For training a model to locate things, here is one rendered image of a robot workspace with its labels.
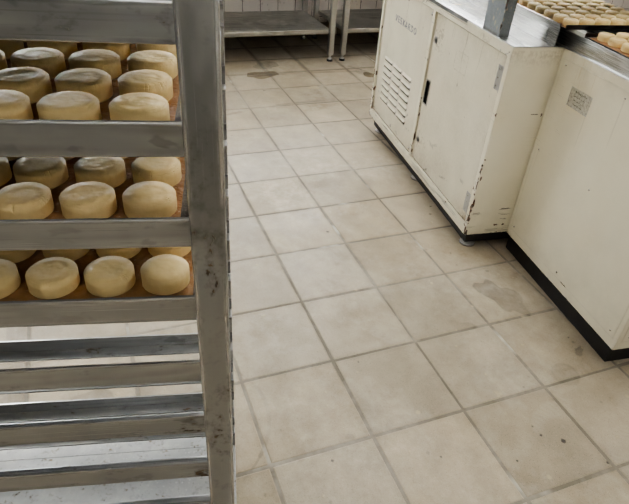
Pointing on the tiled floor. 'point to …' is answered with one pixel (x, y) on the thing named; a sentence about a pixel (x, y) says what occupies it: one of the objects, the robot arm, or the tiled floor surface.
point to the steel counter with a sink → (304, 23)
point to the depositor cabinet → (461, 107)
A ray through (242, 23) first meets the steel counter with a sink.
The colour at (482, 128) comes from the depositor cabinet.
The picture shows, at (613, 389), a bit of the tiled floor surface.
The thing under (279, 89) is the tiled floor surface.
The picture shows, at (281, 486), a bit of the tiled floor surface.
